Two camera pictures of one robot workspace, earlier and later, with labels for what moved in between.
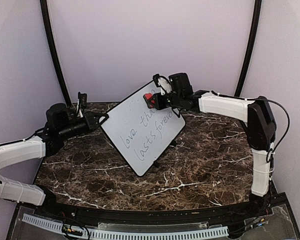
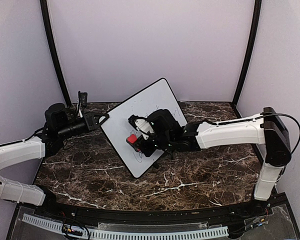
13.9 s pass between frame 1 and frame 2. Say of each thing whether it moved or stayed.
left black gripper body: stayed
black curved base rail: stayed
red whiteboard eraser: moved
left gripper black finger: stayed
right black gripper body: moved
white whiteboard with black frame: stayed
